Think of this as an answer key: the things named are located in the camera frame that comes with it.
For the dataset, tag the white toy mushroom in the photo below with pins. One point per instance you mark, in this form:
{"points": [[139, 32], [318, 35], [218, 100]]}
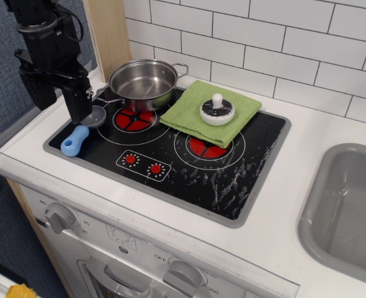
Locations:
{"points": [[217, 111]]}

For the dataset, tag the white toy oven front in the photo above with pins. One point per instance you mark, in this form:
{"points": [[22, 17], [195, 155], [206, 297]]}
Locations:
{"points": [[99, 260]]}

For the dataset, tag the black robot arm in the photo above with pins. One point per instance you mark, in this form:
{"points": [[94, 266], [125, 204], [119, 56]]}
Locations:
{"points": [[42, 8]]}

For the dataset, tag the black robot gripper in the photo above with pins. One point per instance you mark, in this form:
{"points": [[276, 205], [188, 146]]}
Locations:
{"points": [[51, 59]]}

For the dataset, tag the grey right oven knob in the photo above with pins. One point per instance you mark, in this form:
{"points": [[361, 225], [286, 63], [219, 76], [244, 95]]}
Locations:
{"points": [[183, 277]]}

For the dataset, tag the blue grey toy scoop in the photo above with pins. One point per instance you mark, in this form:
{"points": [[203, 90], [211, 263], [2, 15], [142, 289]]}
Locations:
{"points": [[71, 146]]}

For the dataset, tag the stainless steel pot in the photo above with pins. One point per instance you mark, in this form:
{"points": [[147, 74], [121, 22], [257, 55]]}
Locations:
{"points": [[143, 85]]}

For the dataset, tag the grey left oven knob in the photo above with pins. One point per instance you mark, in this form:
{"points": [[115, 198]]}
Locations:
{"points": [[59, 217]]}

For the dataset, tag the green folded cloth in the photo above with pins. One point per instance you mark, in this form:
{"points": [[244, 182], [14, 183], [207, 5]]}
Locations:
{"points": [[184, 115]]}

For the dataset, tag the black toy stovetop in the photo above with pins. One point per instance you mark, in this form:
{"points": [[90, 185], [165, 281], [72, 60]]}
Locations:
{"points": [[220, 184]]}

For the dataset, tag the grey oven knob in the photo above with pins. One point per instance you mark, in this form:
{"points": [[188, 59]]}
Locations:
{"points": [[59, 217], [183, 277]]}

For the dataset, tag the grey sink basin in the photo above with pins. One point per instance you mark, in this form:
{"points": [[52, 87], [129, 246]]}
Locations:
{"points": [[332, 227]]}

